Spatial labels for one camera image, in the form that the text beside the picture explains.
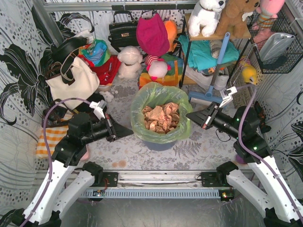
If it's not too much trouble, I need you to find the green trash bag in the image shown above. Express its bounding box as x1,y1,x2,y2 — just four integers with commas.
131,82,193,144

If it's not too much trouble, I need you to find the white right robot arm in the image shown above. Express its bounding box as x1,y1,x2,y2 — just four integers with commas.
186,103,303,227

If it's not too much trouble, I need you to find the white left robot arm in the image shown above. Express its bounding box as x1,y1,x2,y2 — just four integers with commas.
0,113,133,227

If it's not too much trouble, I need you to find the blue trash bin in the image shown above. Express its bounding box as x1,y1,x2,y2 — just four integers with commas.
143,140,177,151

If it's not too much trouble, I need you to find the rainbow striped bag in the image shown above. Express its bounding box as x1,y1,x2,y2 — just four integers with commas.
138,54,183,89

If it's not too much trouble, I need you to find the cream canvas tote bag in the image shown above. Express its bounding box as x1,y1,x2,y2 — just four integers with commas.
45,55,100,109

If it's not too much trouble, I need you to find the magenta cloth bag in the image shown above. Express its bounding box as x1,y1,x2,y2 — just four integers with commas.
136,13,169,57

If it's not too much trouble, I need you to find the blue lint roller mop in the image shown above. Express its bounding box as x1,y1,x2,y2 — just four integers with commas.
188,32,231,105

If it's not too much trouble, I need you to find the pink case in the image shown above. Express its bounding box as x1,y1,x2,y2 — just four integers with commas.
80,146,89,161

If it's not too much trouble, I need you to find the beige chenille mop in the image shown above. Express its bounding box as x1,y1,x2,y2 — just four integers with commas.
227,68,252,109

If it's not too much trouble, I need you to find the crumpled brown paper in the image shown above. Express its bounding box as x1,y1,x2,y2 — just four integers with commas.
142,102,180,134

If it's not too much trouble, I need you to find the black orange butterfly toy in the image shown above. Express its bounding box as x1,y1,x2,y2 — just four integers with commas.
254,101,271,133

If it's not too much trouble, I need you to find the purple orange sock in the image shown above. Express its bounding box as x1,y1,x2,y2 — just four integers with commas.
235,154,247,165

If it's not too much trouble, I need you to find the orange checked towel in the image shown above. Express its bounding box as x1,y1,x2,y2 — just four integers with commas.
36,126,68,158

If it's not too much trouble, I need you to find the yellow duck plush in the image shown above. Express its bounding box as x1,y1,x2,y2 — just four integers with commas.
240,58,258,85

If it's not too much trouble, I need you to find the red cloth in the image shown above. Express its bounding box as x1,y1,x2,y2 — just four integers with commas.
91,55,121,86

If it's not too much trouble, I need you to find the teal folded cloth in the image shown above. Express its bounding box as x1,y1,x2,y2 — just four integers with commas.
187,40,240,70

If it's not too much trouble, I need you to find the white pink plush doll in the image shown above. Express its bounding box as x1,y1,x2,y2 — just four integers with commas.
145,55,171,81

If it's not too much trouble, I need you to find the white lamb plush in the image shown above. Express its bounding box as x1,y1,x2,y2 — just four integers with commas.
117,46,143,79

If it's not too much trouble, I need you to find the colourful scarf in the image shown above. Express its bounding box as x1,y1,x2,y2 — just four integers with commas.
78,39,111,68

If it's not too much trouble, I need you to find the black hat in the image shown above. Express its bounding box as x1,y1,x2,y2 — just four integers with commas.
51,37,88,63

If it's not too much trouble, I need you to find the silver foil pouch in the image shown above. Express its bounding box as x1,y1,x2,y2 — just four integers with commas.
259,33,296,61

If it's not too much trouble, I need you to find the orange plush toy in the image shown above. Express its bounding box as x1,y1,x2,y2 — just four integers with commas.
164,20,177,52

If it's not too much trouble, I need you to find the black leather handbag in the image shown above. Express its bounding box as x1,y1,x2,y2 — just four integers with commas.
108,10,139,52

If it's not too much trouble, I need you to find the brown bear plush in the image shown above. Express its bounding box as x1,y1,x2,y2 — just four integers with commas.
215,0,260,38

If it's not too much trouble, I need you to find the white dog plush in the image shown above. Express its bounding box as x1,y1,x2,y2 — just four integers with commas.
188,0,226,37

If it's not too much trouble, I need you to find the pink plush toy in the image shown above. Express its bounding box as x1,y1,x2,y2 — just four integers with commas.
252,0,285,30

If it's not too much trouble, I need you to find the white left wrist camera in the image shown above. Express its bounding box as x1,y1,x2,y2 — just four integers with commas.
89,100,107,120

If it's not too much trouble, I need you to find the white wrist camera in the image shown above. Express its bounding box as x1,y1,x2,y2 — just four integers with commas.
89,100,107,120
219,87,237,108

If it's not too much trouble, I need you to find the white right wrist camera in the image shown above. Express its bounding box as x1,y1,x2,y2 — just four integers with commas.
219,87,237,108

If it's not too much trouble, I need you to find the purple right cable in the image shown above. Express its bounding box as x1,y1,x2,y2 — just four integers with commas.
236,84,303,218

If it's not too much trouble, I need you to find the purple cable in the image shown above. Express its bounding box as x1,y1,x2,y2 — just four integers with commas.
18,98,93,227
236,84,303,218

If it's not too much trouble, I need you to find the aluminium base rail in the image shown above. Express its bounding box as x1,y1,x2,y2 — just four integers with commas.
59,169,261,203

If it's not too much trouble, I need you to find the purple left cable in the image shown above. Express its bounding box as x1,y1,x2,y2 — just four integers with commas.
18,98,93,227

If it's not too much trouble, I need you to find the black wire basket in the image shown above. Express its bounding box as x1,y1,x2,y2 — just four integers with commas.
248,11,303,74

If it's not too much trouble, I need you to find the black frame wooden shelf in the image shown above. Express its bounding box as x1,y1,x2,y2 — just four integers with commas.
178,13,253,94

